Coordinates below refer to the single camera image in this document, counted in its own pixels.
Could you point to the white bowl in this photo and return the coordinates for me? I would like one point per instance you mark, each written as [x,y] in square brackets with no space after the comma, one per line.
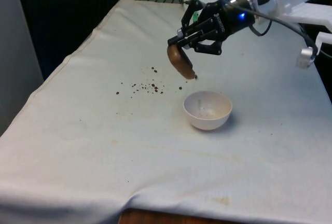
[207,123]

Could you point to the white ribbed bracket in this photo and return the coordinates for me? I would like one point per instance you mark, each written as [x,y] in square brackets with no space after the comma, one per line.
[308,14]

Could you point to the grey panel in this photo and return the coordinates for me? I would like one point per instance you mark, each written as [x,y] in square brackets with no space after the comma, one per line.
[15,53]

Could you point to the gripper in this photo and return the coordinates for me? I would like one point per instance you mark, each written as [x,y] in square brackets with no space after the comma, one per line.
[233,19]

